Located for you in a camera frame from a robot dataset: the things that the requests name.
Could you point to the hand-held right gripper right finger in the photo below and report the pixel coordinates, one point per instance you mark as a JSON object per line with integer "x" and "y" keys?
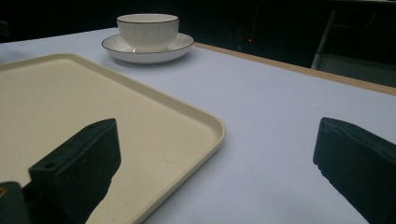
{"x": 358, "y": 161}

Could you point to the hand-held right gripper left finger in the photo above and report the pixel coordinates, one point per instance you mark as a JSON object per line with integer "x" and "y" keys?
{"x": 77, "y": 165}

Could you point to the cream plastic tray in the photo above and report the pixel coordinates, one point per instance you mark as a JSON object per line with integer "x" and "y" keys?
{"x": 77, "y": 93}

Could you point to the white tablecloth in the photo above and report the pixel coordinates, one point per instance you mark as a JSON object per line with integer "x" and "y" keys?
{"x": 264, "y": 124}

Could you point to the metal stand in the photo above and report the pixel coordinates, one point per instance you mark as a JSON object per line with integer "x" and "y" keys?
{"x": 342, "y": 59}

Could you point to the white saucer plate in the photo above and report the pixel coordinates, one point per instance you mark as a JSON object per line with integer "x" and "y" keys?
{"x": 162, "y": 53}

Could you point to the white ribbed bowl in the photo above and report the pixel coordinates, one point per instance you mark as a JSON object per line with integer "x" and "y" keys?
{"x": 148, "y": 32}

